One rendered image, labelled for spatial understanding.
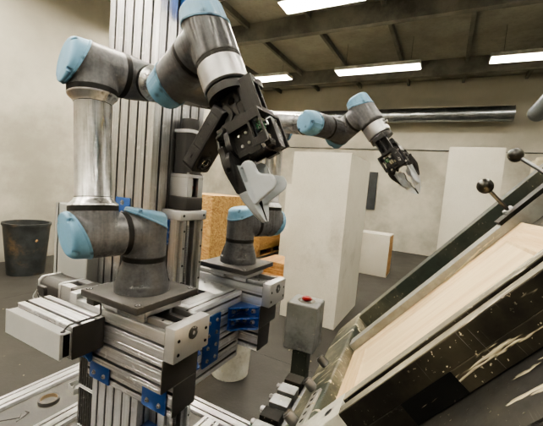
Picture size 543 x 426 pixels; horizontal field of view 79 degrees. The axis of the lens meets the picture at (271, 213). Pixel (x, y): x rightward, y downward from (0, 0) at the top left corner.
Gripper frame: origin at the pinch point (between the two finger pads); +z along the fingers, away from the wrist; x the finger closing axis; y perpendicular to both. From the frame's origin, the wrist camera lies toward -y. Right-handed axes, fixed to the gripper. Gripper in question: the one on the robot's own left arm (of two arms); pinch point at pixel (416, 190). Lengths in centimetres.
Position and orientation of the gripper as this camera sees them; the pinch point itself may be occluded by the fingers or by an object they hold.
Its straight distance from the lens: 111.5
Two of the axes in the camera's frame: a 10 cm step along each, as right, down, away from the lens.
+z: 4.6, 8.6, -2.0
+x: 7.0, -4.9, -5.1
